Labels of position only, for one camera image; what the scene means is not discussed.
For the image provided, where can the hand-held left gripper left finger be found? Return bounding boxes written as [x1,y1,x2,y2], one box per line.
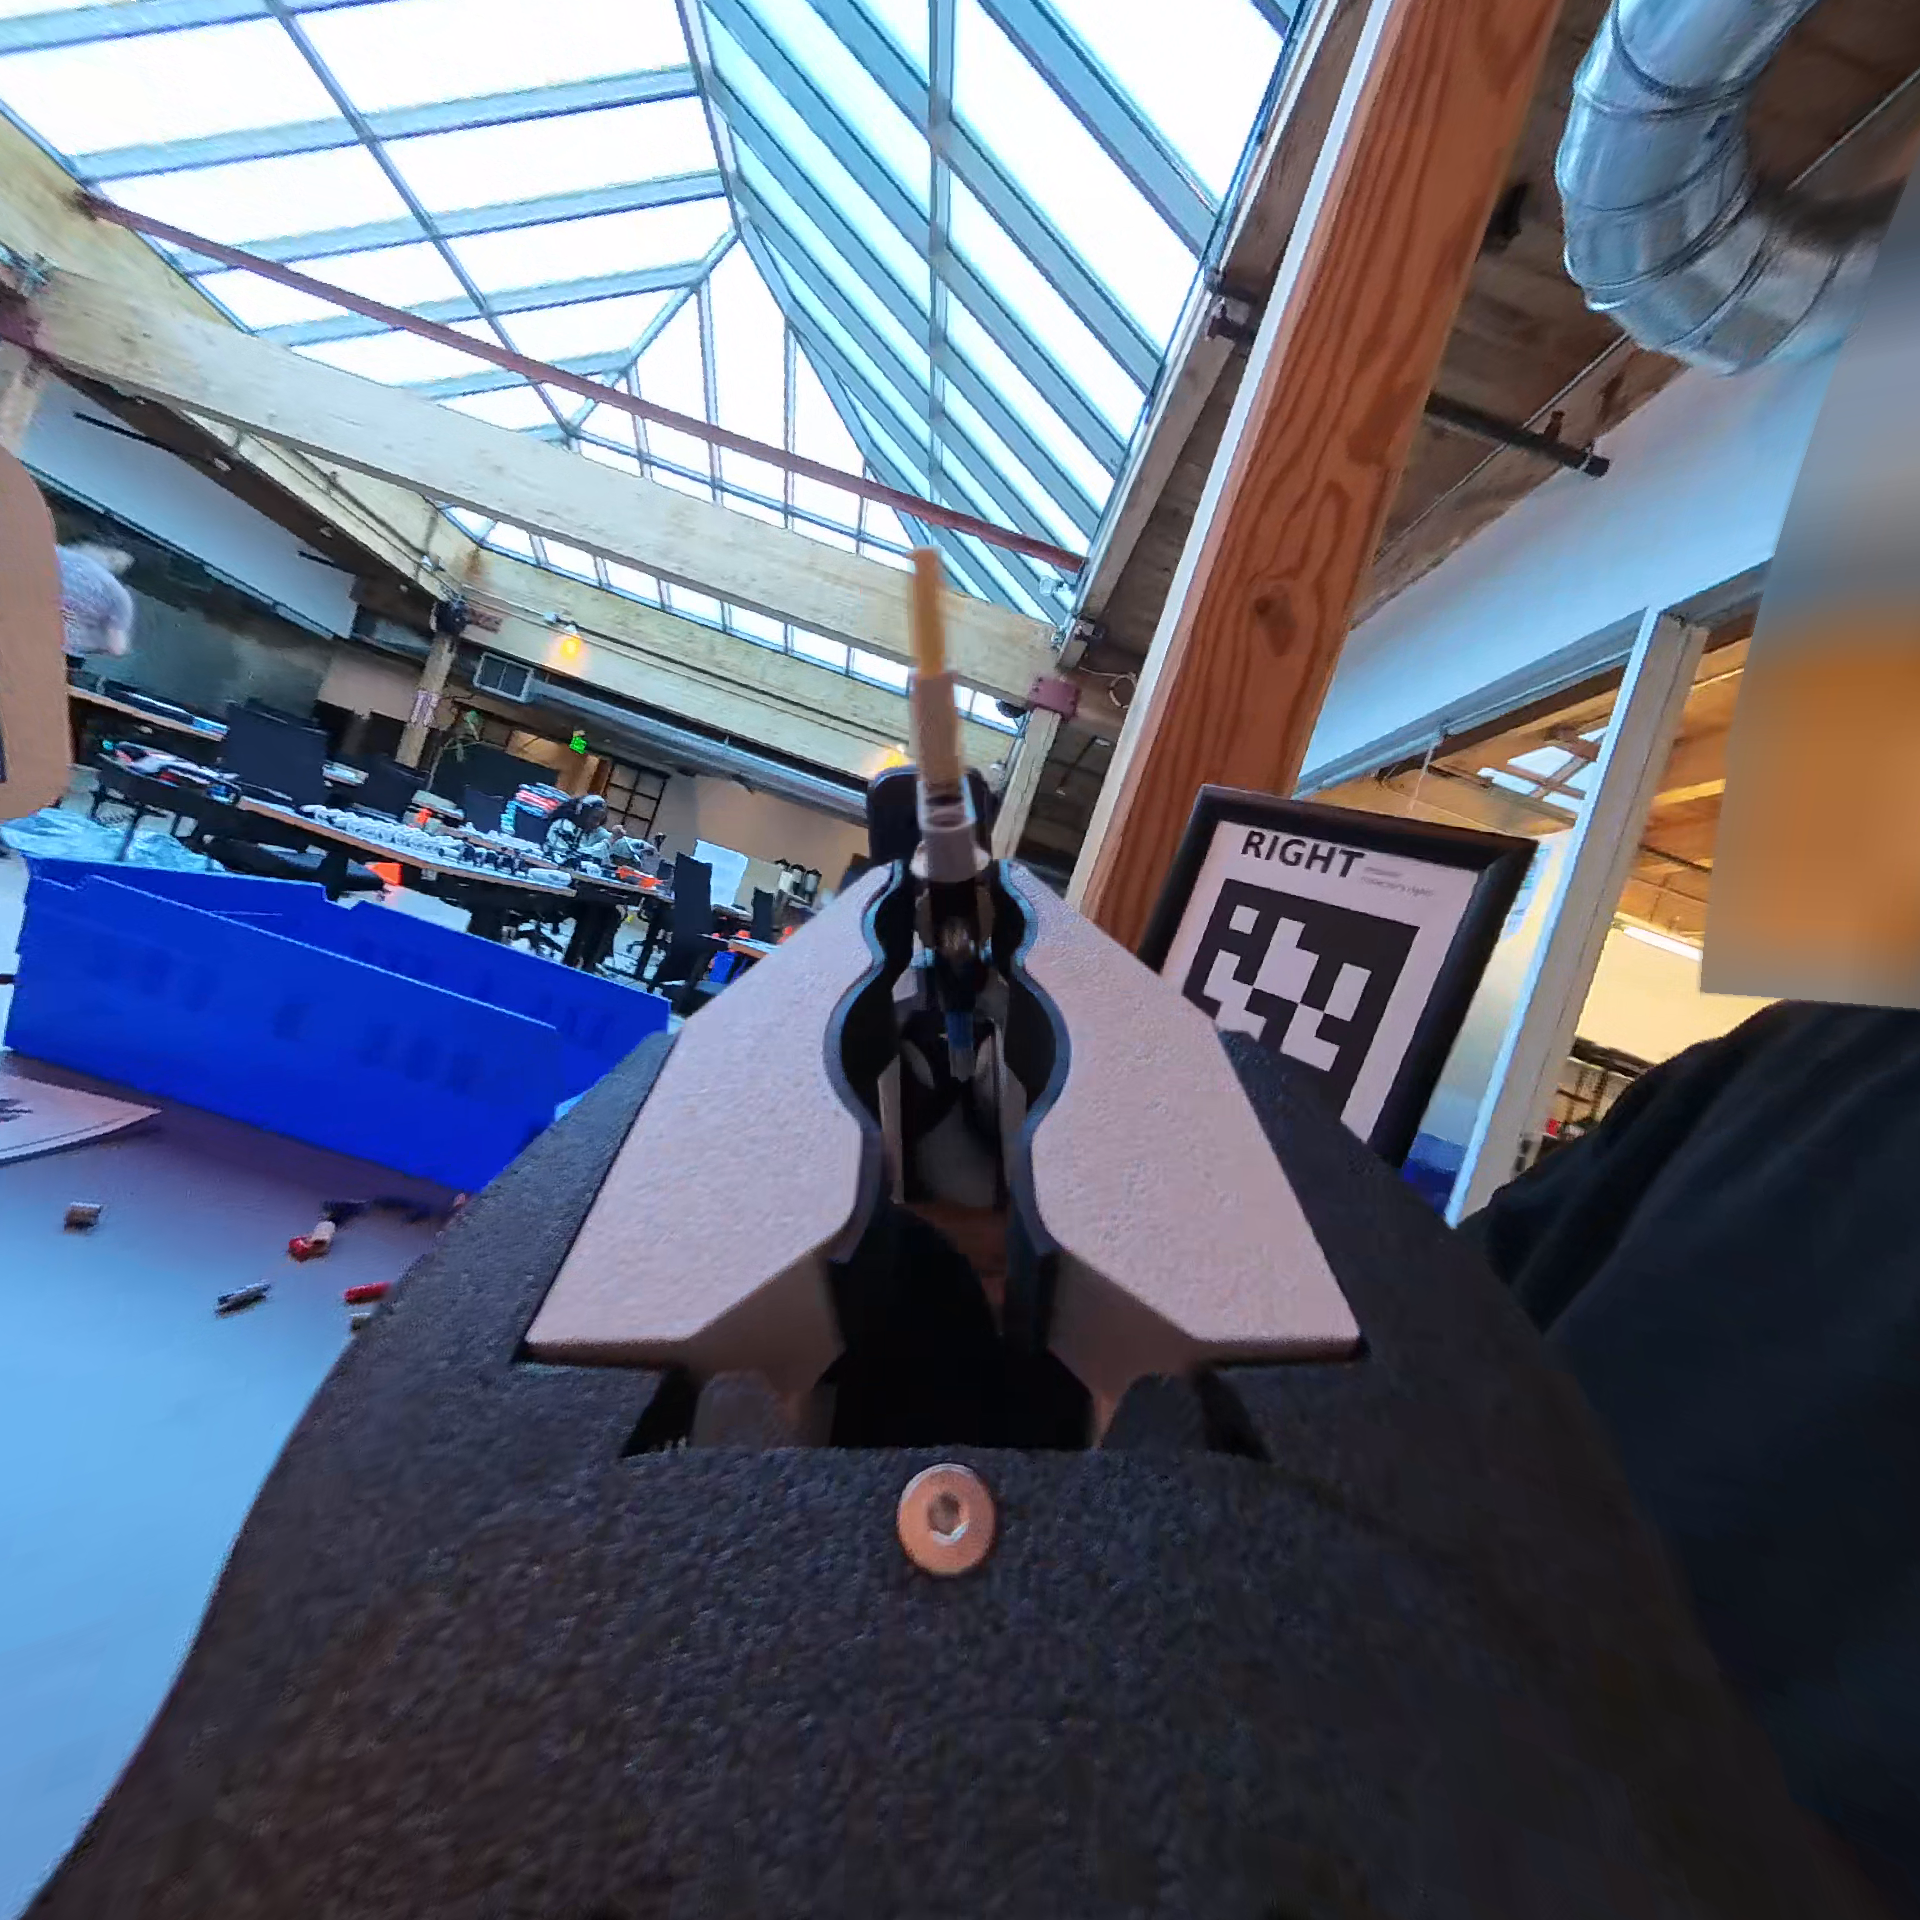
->
[525,863,924,1446]

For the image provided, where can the grey black lego gear assembly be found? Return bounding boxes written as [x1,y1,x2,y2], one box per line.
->
[877,546,1037,1203]

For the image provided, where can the blue plastic bin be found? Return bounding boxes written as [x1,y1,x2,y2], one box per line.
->
[7,855,672,1194]

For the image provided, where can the black framed marker sign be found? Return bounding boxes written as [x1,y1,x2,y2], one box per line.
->
[1136,784,1542,1169]

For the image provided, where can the open instruction booklet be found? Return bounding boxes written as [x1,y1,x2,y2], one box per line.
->
[0,1067,159,1169]

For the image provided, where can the scattered small lego pieces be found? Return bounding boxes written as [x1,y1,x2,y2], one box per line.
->
[60,1192,466,1337]

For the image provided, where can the silver ventilation duct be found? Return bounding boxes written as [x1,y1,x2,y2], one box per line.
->
[1555,0,1894,378]

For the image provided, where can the background desk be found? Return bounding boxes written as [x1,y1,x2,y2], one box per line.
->
[88,744,781,976]

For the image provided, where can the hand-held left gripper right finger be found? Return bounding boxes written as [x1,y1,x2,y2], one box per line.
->
[994,863,1364,1446]

